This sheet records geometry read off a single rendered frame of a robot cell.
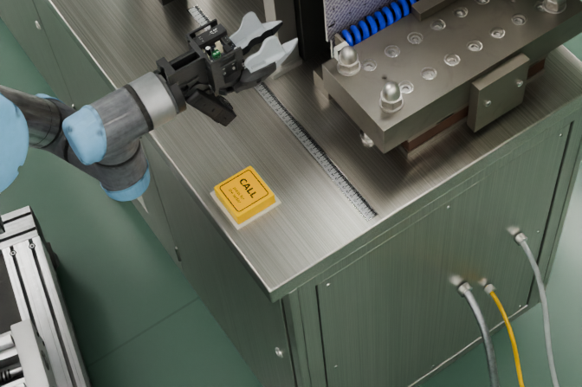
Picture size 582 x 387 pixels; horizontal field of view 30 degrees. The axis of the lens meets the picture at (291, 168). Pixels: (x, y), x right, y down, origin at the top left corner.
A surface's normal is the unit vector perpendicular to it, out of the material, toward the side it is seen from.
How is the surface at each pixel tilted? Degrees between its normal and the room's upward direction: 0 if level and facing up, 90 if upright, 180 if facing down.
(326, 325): 90
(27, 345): 0
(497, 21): 0
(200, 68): 89
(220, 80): 89
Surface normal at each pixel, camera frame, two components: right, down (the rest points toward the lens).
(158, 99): 0.33, 0.04
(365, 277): 0.56, 0.67
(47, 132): 0.79, 0.51
